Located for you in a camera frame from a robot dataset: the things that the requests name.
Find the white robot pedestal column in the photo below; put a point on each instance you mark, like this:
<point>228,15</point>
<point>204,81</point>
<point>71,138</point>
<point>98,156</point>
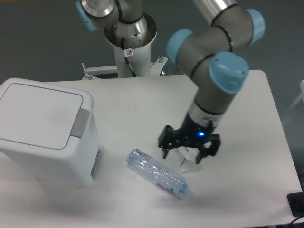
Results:
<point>131,42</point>

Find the white push-lid trash can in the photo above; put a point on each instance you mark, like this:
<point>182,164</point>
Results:
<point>49,130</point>

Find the white metal base frame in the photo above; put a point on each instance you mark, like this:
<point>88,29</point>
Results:
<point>103,72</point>

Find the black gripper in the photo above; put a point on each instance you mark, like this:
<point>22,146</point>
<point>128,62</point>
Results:
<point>193,135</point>

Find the crumpled white paper carton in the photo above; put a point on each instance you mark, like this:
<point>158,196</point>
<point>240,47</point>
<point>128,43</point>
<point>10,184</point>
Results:
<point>187,159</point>

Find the white frame at right edge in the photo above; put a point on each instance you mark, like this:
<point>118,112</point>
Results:
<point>294,107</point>

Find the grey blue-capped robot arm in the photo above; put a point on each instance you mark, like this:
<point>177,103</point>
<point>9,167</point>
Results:
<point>209,59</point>

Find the black device at table edge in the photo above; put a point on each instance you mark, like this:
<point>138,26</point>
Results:
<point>296,203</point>

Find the crushed clear plastic bottle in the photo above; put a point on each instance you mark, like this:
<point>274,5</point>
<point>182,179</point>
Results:
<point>158,173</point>

